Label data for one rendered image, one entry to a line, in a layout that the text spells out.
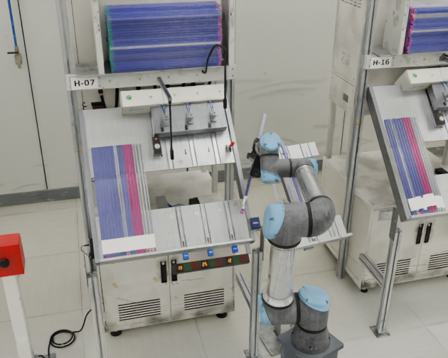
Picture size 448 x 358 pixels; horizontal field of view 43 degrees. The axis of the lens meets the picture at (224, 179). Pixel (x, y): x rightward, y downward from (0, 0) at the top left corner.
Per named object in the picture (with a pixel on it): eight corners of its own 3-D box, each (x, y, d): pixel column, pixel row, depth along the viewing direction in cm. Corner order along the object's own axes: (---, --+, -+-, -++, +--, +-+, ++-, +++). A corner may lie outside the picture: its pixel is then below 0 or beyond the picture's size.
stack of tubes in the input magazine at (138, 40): (222, 65, 259) (222, 5, 247) (110, 72, 247) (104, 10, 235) (216, 58, 270) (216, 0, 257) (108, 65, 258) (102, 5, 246)
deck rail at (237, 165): (252, 243, 256) (256, 240, 250) (248, 243, 256) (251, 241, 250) (225, 103, 278) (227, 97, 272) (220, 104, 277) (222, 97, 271)
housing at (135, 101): (222, 111, 277) (227, 98, 264) (121, 120, 266) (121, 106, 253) (219, 97, 279) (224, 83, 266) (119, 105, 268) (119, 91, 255)
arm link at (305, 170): (348, 212, 179) (315, 150, 223) (313, 213, 178) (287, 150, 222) (344, 242, 184) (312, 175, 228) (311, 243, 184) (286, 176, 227)
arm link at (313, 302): (331, 330, 209) (335, 301, 203) (295, 332, 208) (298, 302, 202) (323, 309, 220) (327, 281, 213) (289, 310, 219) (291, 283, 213)
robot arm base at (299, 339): (338, 343, 217) (340, 323, 212) (309, 360, 209) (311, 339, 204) (311, 322, 228) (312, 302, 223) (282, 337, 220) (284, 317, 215)
